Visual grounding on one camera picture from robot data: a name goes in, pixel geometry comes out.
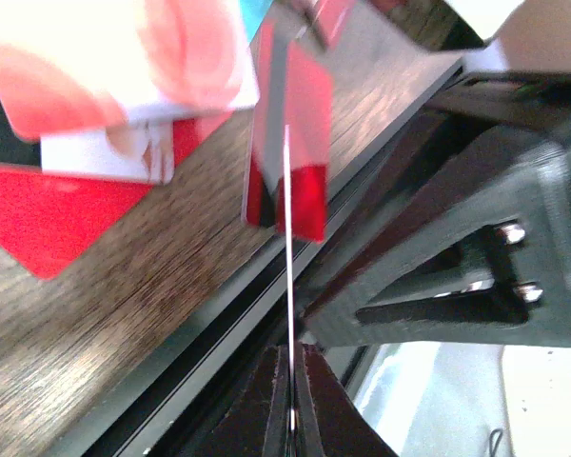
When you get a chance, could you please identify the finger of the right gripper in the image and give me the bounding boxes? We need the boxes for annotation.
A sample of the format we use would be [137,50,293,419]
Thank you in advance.
[300,124,571,348]

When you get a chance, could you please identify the red striped card bottom right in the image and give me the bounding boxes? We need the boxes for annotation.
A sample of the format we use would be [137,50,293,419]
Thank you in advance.
[0,113,230,279]

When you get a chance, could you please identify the white card red circle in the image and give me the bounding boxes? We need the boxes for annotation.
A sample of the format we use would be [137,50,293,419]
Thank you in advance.
[0,1,264,184]

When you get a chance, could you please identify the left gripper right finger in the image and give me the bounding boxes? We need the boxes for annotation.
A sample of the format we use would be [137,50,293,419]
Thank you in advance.
[294,343,396,457]

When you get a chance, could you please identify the beige leather card holder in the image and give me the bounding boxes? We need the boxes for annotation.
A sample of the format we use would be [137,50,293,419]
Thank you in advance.
[283,125,297,435]

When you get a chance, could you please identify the black aluminium frame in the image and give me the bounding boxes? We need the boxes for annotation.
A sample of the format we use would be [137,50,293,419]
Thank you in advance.
[47,47,571,457]

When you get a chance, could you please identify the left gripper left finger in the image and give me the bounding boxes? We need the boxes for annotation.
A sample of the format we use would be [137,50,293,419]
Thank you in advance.
[179,346,290,456]

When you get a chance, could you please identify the red card black stripe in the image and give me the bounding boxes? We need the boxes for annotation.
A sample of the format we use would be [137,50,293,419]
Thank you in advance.
[242,22,332,243]

